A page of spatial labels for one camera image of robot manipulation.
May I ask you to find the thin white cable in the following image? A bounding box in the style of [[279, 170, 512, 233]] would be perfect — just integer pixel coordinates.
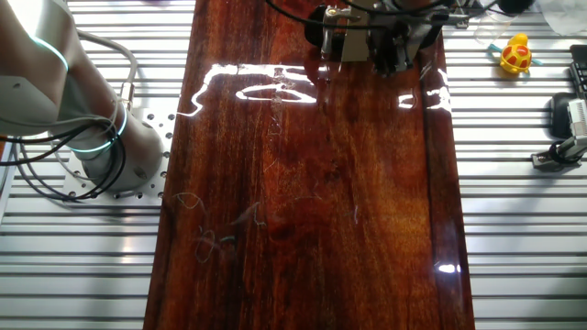
[[48, 112, 118, 184]]

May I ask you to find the black round object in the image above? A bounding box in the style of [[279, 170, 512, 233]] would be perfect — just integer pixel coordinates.
[[497, 0, 536, 15]]

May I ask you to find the grey cable with metal connector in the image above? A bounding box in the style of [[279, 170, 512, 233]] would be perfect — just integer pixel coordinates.
[[75, 29, 138, 111]]

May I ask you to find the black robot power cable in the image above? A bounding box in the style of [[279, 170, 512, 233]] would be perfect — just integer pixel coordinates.
[[0, 116, 128, 203]]

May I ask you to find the black computer keyboard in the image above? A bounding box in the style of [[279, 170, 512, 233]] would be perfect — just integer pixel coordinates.
[[569, 44, 587, 100]]

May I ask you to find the glossy dark wood board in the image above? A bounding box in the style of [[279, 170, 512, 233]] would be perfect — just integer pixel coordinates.
[[142, 0, 476, 330]]

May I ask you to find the black glossy clamp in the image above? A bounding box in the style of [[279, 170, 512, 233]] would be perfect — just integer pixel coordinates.
[[419, 8, 471, 47], [304, 7, 327, 48]]

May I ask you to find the yellow red duck toy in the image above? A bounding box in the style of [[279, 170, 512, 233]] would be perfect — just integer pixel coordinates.
[[498, 31, 534, 75]]

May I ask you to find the white plastic bag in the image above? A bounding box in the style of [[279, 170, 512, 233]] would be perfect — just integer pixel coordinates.
[[536, 0, 587, 37]]

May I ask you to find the perforated silver base plate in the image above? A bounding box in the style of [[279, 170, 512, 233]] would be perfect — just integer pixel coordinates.
[[61, 107, 178, 204]]

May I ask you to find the pale wooden box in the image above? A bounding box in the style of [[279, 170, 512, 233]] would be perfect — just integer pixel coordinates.
[[341, 16, 433, 63]]

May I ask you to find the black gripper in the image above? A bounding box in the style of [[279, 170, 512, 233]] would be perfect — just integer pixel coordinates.
[[369, 18, 416, 77]]

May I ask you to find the teal plastic stick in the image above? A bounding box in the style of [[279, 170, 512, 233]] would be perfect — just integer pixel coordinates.
[[486, 42, 543, 66]]

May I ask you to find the clear plastic cup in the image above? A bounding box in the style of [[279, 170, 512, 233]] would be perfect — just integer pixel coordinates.
[[474, 8, 508, 47]]

